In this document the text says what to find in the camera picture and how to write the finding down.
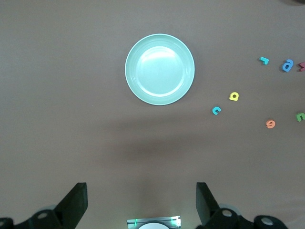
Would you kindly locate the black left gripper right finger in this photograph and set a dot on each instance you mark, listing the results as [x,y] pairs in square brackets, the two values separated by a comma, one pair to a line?
[209,212]

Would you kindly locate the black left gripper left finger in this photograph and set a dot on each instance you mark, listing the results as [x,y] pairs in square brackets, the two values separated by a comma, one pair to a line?
[71,210]

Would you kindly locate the teal foam letter c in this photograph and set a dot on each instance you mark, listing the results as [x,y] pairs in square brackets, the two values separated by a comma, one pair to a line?
[214,111]

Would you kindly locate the yellow foam letter a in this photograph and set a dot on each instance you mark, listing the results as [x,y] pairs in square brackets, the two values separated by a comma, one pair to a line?
[230,98]

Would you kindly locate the teal foam letter r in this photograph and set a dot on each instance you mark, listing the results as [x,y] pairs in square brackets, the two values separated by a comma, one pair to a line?
[264,60]

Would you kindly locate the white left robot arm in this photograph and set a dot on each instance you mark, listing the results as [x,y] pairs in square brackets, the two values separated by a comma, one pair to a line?
[155,226]

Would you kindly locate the orange foam letter e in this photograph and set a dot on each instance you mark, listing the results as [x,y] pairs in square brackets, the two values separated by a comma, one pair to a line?
[268,125]

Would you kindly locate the green foam letter u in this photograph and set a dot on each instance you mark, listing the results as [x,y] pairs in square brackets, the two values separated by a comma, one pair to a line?
[297,117]

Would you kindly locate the light green plate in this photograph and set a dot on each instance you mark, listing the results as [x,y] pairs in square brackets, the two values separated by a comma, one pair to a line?
[159,69]

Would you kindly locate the blue foam letter a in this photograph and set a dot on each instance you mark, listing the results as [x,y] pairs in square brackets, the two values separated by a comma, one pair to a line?
[284,68]

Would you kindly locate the red foam letter m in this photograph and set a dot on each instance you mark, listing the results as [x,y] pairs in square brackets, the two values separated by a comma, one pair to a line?
[302,67]

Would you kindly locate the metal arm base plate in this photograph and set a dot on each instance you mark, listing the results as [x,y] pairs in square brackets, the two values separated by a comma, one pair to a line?
[133,223]

